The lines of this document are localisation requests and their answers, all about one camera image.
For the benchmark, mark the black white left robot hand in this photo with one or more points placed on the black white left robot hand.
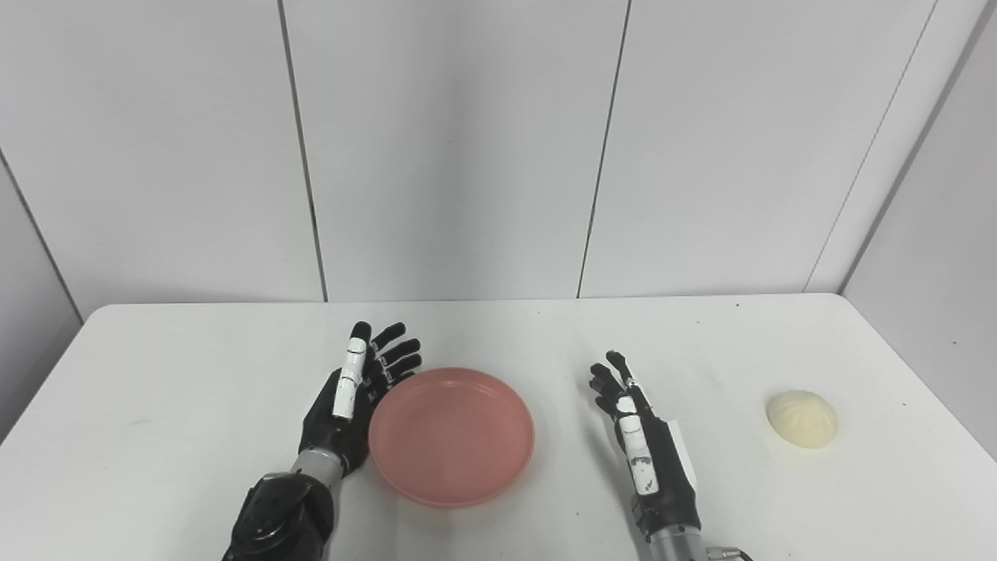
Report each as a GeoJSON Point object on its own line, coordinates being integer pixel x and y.
{"type": "Point", "coordinates": [331, 425]}

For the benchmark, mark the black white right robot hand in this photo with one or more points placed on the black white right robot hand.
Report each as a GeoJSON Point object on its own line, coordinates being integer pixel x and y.
{"type": "Point", "coordinates": [670, 475]}

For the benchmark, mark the pink round plate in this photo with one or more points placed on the pink round plate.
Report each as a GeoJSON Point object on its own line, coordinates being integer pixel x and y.
{"type": "Point", "coordinates": [452, 436]}

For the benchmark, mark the cream steamed bun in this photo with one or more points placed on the cream steamed bun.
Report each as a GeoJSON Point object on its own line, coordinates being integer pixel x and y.
{"type": "Point", "coordinates": [804, 419]}

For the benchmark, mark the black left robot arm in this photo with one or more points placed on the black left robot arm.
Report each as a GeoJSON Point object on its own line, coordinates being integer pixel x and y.
{"type": "Point", "coordinates": [284, 514]}

